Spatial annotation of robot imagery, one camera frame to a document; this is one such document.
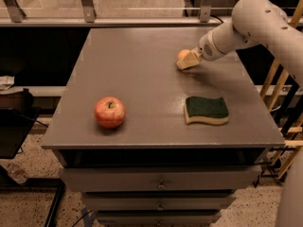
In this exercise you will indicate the small orange fruit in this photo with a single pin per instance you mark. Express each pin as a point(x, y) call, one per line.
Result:
point(182, 54)

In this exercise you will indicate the black side table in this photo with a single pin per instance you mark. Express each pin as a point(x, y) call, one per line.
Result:
point(17, 116)

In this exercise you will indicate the grey drawer cabinet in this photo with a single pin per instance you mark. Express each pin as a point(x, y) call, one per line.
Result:
point(156, 169)

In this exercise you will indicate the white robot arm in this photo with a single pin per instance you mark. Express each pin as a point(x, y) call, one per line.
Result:
point(260, 22)

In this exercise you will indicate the red apple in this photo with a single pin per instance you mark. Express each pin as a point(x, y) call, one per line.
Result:
point(110, 112)

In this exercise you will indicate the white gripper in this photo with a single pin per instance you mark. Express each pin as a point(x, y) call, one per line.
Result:
point(206, 50)

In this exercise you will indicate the green and yellow sponge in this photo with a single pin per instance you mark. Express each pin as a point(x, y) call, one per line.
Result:
point(212, 111)

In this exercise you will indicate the metal railing with glass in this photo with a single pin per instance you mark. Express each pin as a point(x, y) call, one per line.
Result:
point(110, 13)

